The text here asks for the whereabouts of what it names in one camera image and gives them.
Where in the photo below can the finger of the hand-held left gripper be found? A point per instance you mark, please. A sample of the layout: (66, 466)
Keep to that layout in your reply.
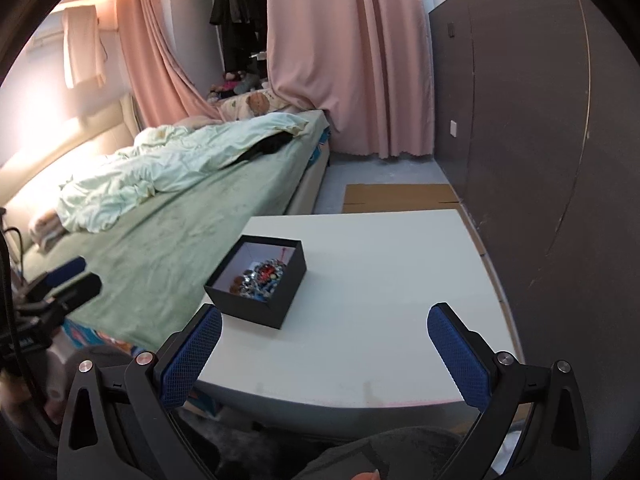
(80, 289)
(65, 269)

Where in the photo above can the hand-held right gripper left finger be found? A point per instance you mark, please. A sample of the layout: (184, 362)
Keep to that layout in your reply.
(192, 360)

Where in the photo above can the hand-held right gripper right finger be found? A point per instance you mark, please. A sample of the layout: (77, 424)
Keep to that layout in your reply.
(457, 360)

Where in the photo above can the silver rhinestone ornament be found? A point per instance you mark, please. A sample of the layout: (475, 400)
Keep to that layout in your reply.
(247, 287)

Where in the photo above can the black gift box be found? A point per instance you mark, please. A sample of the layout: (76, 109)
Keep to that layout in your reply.
(280, 305)

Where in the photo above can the person's left hand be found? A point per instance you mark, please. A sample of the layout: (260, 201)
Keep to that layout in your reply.
(55, 387)

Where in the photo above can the beige pillow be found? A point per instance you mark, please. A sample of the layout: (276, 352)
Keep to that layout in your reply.
(47, 230)

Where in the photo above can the bed with green sheet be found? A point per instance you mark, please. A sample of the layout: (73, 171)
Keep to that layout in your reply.
(165, 260)

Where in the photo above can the light green duvet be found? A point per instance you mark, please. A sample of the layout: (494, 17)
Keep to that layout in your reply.
(165, 170)

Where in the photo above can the flattened cardboard sheet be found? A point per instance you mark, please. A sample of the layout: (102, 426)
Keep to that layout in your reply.
(400, 197)

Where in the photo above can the black garment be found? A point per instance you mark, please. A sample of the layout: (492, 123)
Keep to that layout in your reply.
(265, 147)

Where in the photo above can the pink hanging towel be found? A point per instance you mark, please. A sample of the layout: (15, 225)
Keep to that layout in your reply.
(85, 45)

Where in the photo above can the narrow pink curtain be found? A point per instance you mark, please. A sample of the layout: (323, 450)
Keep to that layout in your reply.
(160, 60)

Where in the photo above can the bear print pillow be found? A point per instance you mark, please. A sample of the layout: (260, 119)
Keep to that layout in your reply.
(255, 102)

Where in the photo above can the black hanging clothes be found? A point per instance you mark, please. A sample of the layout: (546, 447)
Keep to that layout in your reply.
(235, 15)

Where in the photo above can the wide pink curtain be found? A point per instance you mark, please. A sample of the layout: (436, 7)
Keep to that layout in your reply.
(350, 60)

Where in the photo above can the white wall socket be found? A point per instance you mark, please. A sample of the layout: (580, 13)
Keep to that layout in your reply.
(453, 128)

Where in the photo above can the dark wall switch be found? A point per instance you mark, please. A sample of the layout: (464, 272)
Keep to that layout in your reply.
(451, 29)

